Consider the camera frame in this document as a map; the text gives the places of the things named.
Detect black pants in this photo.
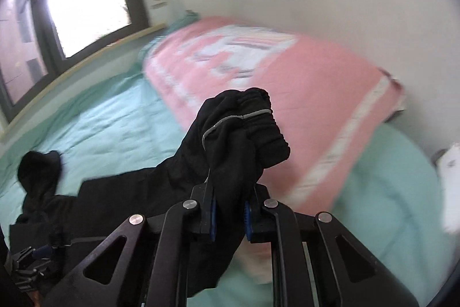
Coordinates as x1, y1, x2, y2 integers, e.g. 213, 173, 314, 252
9, 87, 291, 297

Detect white object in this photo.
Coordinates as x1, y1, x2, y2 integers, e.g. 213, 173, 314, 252
436, 147, 460, 234

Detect wooden windowsill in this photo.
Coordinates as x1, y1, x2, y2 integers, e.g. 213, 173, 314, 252
0, 24, 168, 142

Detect teal bed quilt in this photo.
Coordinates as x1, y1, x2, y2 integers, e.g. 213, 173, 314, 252
0, 37, 450, 307

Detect pink printed blanket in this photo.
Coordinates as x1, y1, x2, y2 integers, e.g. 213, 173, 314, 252
142, 16, 405, 214

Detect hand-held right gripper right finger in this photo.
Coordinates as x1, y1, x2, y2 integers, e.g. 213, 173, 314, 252
244, 184, 420, 307

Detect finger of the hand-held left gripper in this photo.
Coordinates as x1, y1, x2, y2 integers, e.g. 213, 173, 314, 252
34, 244, 69, 257

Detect teal pillow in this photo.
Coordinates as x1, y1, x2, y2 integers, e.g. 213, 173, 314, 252
167, 10, 200, 32

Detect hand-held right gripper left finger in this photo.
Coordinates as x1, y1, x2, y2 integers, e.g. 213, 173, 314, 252
43, 185, 218, 307

